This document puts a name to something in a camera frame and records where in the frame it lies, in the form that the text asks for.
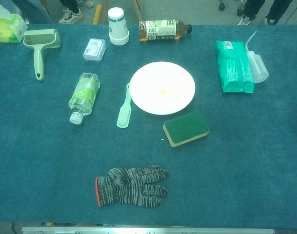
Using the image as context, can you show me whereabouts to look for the green yellow sponge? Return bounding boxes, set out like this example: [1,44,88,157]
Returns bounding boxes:
[162,111,210,148]

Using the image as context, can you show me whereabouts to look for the white round plate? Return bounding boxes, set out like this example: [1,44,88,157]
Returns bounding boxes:
[130,61,197,116]

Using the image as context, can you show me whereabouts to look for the translucent squeeze wash bottle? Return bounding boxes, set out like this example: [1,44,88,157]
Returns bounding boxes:
[244,31,270,84]

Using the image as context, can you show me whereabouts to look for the dark trouser leg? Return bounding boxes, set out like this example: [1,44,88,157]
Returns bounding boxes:
[242,0,262,20]
[266,0,293,24]

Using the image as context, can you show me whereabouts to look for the green wet wipes pack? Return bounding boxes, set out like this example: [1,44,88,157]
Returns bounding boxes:
[214,40,256,94]

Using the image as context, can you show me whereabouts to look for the amber tea bottle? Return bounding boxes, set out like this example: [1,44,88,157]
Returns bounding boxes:
[139,19,193,42]

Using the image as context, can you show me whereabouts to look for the stacked white paper cups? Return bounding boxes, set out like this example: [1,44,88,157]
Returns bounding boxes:
[107,7,130,46]

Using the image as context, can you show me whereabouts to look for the grey black knit glove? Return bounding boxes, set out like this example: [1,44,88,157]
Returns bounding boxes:
[95,165,169,207]

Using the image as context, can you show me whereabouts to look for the small clear plastic box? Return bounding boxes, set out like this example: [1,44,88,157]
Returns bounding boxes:
[82,38,107,64]

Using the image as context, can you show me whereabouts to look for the clear green-label water bottle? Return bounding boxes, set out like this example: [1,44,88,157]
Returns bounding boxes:
[68,72,101,125]

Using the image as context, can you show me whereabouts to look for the white black-striped sneaker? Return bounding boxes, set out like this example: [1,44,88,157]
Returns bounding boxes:
[58,7,84,24]

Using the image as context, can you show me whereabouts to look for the pale green lint roller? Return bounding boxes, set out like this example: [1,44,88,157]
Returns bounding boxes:
[23,28,61,82]

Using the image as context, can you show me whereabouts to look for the yellow green package corner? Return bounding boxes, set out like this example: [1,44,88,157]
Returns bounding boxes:
[0,13,28,44]

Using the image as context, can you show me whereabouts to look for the aluminium rail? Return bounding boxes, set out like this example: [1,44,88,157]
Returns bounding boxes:
[21,226,275,234]

